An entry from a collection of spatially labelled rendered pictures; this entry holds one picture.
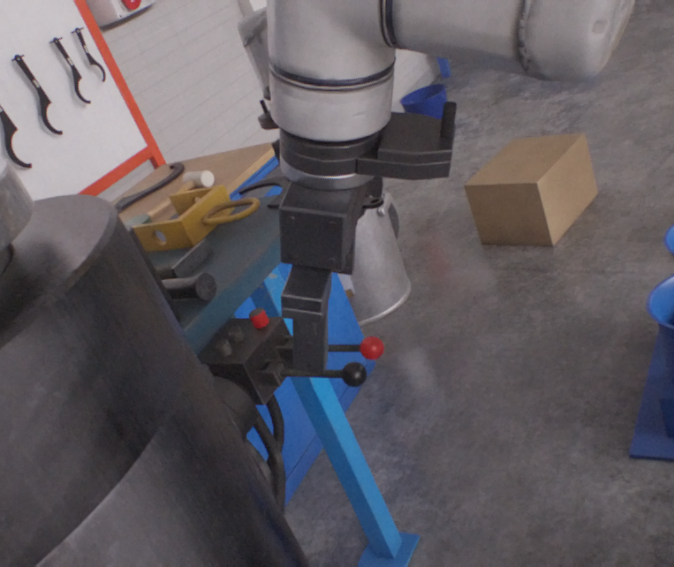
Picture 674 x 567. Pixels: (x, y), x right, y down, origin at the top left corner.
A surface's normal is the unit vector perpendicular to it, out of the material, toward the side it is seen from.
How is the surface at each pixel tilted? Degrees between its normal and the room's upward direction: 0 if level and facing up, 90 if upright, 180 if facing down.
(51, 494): 90
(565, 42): 102
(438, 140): 25
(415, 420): 0
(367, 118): 110
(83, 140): 90
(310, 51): 96
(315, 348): 96
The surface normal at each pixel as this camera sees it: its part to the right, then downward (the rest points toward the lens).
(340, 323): 0.81, -0.05
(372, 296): 0.31, 0.39
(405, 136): 0.01, -0.77
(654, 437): -0.36, -0.83
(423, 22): -0.45, 0.76
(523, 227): -0.62, 0.56
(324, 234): -0.20, 0.62
